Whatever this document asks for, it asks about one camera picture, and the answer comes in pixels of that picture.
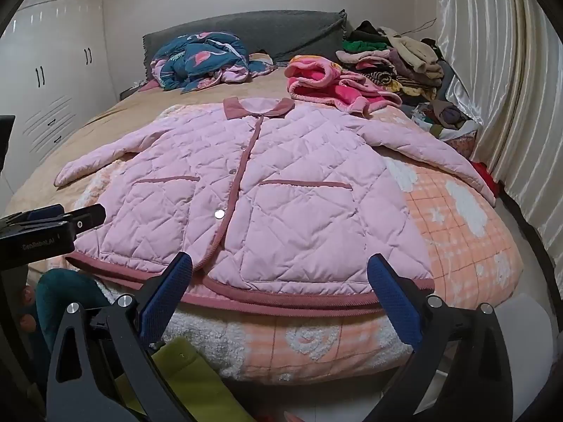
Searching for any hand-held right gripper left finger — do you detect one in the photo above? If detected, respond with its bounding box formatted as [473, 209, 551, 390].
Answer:
[46, 251, 194, 422]

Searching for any shiny white curtain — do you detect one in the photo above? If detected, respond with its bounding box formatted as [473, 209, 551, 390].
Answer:
[435, 0, 563, 273]

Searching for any pink quilted jacket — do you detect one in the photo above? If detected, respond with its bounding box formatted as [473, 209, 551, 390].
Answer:
[53, 97, 497, 317]

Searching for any pink fleece blanket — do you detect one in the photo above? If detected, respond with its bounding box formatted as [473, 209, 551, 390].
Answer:
[284, 55, 403, 118]

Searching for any white wardrobe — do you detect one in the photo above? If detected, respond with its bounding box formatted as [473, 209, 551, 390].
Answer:
[0, 0, 120, 194]

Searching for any beige bed sheet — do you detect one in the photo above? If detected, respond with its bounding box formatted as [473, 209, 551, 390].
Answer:
[4, 64, 353, 220]

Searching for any floral fabric laundry basket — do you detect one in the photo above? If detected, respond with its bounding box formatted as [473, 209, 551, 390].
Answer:
[411, 99, 482, 161]

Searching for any yellow-green garment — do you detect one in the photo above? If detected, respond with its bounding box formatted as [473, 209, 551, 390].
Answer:
[110, 336, 258, 422]

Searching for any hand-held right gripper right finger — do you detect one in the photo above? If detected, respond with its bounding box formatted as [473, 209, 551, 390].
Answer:
[365, 252, 513, 422]

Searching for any thin black wall cable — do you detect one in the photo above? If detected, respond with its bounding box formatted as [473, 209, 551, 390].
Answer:
[404, 17, 437, 37]

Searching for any grey padded headboard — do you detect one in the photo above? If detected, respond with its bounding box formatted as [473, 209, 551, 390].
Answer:
[120, 9, 353, 97]

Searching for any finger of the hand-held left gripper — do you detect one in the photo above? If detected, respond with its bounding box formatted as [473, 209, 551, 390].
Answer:
[0, 204, 65, 228]
[57, 203, 107, 235]

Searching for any peach plaid cloud blanket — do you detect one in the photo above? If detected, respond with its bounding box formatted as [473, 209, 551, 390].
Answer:
[75, 103, 525, 383]

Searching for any pile of folded clothes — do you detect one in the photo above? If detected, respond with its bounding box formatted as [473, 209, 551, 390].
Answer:
[335, 20, 447, 102]

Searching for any person's teal trouser leg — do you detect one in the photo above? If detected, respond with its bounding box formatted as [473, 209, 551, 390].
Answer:
[34, 269, 113, 361]

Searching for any person's left hand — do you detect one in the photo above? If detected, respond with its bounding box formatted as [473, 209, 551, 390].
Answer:
[18, 286, 37, 326]

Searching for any blue flamingo print quilt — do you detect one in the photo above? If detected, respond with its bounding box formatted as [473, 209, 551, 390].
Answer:
[150, 32, 279, 94]

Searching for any red plastic bag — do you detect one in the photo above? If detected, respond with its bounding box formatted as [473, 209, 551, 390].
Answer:
[473, 161, 501, 197]

